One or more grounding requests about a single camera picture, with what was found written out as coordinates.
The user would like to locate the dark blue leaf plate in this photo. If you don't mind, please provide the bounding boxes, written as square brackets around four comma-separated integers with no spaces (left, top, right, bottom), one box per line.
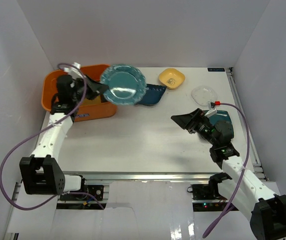
[135,83,167,107]

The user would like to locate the clear glass plate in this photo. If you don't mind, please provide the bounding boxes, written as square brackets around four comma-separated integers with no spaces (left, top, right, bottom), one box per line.
[191,85,218,107]

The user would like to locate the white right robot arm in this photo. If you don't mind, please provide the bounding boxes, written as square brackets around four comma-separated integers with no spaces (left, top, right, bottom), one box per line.
[171,108,286,240]

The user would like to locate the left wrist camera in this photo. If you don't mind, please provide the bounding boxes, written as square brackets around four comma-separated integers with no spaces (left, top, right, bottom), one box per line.
[64,62,82,80]

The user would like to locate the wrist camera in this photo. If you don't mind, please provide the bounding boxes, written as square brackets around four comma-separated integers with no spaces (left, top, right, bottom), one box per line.
[205,101,217,118]
[64,62,82,80]

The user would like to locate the teal square plate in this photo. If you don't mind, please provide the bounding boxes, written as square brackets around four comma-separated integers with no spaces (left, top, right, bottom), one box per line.
[208,110,232,125]

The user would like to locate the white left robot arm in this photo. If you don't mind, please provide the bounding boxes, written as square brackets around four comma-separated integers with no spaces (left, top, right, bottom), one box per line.
[20,74,108,200]

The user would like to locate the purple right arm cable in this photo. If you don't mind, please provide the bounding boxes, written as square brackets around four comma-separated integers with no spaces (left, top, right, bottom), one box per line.
[202,102,250,239]

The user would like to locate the orange plastic bin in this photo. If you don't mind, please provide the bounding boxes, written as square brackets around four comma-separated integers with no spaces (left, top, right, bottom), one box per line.
[41,64,117,122]

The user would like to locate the yellow square bowl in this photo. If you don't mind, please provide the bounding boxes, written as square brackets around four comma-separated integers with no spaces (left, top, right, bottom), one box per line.
[158,68,186,90]

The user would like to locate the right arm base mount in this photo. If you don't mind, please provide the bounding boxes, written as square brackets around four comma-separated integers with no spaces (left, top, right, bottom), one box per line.
[186,184,227,212]

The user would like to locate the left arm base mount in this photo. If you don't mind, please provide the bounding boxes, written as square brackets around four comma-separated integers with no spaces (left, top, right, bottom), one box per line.
[59,184,104,202]

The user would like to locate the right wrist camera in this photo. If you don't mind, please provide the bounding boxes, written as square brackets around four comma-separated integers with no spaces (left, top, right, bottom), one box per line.
[205,101,217,118]

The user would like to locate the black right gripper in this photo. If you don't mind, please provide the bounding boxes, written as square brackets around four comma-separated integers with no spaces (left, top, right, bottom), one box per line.
[171,108,218,147]

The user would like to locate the teal scalloped round plate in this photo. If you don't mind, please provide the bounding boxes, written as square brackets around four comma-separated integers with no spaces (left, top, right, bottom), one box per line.
[100,64,147,106]

